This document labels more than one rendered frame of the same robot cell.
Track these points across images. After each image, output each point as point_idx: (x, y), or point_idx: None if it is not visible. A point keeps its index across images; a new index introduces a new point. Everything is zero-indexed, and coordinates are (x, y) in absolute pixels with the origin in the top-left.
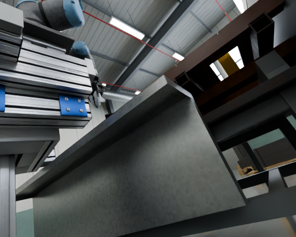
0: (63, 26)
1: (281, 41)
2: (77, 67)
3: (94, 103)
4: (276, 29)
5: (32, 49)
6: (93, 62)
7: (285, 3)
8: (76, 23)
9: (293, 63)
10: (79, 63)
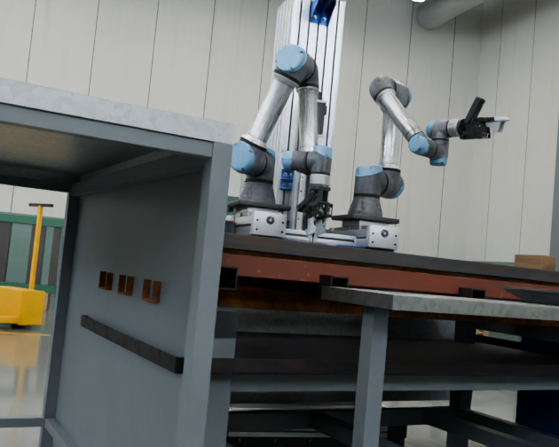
0: (248, 174)
1: (114, 260)
2: (247, 230)
3: (312, 235)
4: (111, 247)
5: (238, 223)
6: (311, 162)
7: (95, 257)
8: (243, 171)
9: (117, 290)
10: (248, 223)
